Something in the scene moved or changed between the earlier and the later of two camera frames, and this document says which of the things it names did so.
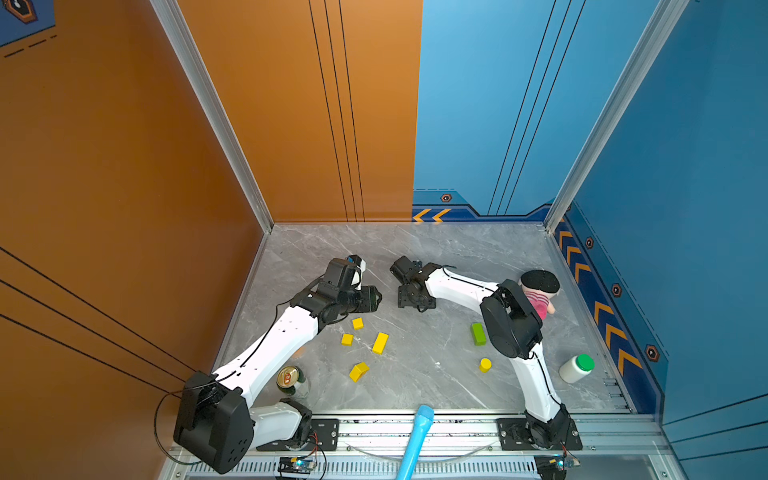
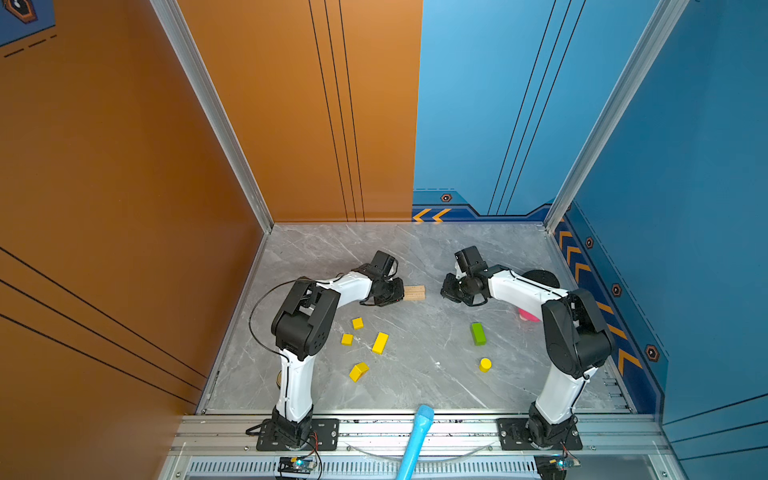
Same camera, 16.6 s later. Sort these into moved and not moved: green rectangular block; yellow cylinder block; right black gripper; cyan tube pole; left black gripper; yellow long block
Moved: left black gripper; right black gripper
Not moved: yellow cylinder block; green rectangular block; cyan tube pole; yellow long block
